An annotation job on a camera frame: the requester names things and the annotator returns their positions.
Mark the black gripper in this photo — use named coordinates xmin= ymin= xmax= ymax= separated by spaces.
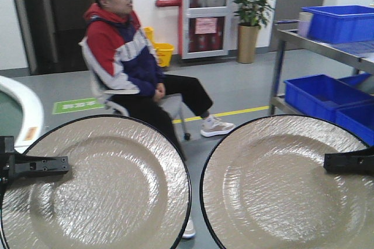
xmin=1 ymin=136 xmax=70 ymax=185

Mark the black gripper visible finger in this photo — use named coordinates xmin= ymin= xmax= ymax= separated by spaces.
xmin=323 ymin=147 xmax=373 ymax=175

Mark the beige glossy plate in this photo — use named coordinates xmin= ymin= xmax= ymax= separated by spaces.
xmin=1 ymin=115 xmax=191 ymax=248
xmin=200 ymin=115 xmax=373 ymax=248

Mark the steel shelf rack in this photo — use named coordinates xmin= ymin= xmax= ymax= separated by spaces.
xmin=268 ymin=30 xmax=373 ymax=115

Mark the blue bin on top shelf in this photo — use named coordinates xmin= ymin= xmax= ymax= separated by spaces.
xmin=302 ymin=5 xmax=373 ymax=44

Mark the white outer conveyor rim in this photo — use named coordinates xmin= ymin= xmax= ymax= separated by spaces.
xmin=1 ymin=76 xmax=44 ymax=153

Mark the blue bin lower right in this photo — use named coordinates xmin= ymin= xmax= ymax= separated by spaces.
xmin=335 ymin=103 xmax=373 ymax=146

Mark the blue bin lower left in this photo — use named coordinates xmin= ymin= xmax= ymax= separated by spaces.
xmin=284 ymin=74 xmax=373 ymax=122

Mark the blue bin lower back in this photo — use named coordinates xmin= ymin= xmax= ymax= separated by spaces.
xmin=339 ymin=73 xmax=373 ymax=95

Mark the white office chair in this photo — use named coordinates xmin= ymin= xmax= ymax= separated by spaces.
xmin=79 ymin=37 xmax=191 ymax=141

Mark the seated man red blue jacket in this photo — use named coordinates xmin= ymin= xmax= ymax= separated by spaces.
xmin=83 ymin=0 xmax=236 ymax=240

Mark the yellow mop bucket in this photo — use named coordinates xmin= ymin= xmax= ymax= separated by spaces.
xmin=143 ymin=27 xmax=174 ymax=67

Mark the plant in gold pot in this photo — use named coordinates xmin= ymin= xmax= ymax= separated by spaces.
xmin=233 ymin=0 xmax=275 ymax=64

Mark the red fire hose cabinet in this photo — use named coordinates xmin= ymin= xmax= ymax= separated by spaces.
xmin=155 ymin=0 xmax=231 ymax=60

